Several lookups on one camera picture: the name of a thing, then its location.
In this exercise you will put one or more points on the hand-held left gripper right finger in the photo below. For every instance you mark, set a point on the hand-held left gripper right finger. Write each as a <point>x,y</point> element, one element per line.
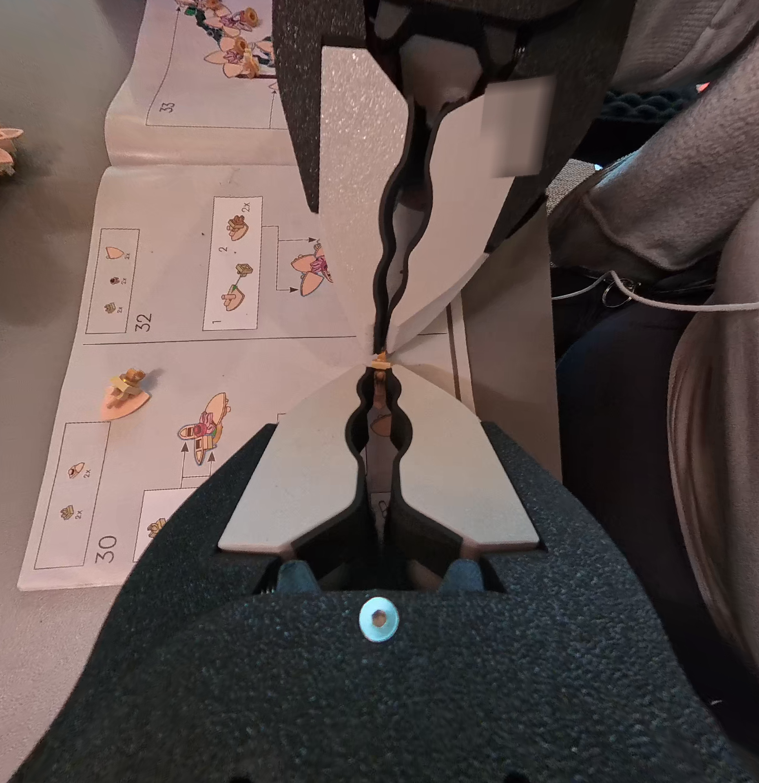
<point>465,483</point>

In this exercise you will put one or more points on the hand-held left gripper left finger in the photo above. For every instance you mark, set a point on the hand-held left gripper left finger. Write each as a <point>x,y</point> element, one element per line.
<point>293,483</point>

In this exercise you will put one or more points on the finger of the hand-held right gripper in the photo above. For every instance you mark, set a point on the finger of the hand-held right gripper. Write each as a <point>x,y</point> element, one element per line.
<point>459,232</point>
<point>355,183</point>

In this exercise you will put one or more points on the person's right forearm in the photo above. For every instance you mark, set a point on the person's right forearm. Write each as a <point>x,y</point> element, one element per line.
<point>691,183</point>

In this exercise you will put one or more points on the brick building instruction booklet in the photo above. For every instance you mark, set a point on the brick building instruction booklet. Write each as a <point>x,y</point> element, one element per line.
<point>171,342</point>

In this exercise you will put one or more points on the black mesh chair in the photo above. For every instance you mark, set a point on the black mesh chair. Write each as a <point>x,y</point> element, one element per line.
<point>642,116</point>

